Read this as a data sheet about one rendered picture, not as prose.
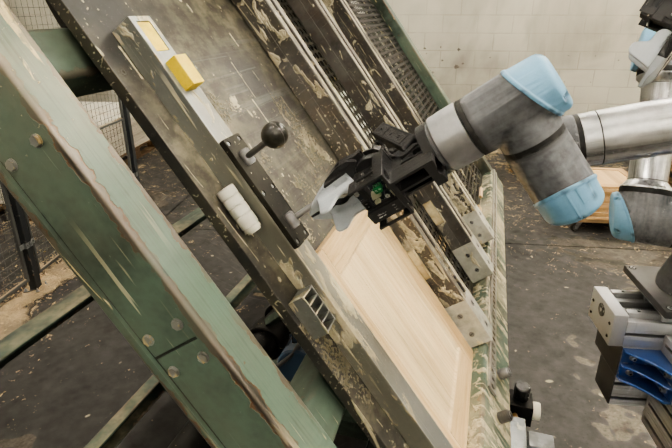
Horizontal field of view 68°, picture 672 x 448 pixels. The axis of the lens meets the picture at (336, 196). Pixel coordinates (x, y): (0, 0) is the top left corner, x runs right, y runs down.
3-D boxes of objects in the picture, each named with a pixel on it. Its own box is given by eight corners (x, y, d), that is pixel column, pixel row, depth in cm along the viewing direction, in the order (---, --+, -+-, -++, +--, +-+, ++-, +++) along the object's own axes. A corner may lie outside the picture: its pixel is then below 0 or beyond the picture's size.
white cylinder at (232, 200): (212, 196, 73) (243, 239, 74) (225, 186, 72) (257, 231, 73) (222, 189, 76) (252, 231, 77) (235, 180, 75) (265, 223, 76)
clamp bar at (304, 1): (472, 286, 151) (547, 254, 141) (246, -56, 136) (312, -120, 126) (473, 271, 160) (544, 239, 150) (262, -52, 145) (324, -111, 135)
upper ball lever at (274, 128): (241, 175, 76) (278, 148, 65) (226, 155, 76) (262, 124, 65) (259, 163, 78) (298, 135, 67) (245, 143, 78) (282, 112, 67)
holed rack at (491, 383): (494, 396, 110) (496, 395, 110) (487, 386, 110) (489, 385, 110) (496, 173, 258) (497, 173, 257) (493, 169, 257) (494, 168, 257)
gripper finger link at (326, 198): (292, 223, 67) (346, 191, 63) (298, 196, 71) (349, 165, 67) (307, 237, 68) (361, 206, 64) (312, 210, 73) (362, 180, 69)
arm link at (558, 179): (595, 177, 65) (553, 107, 63) (619, 208, 55) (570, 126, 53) (538, 205, 68) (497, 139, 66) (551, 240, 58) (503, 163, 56)
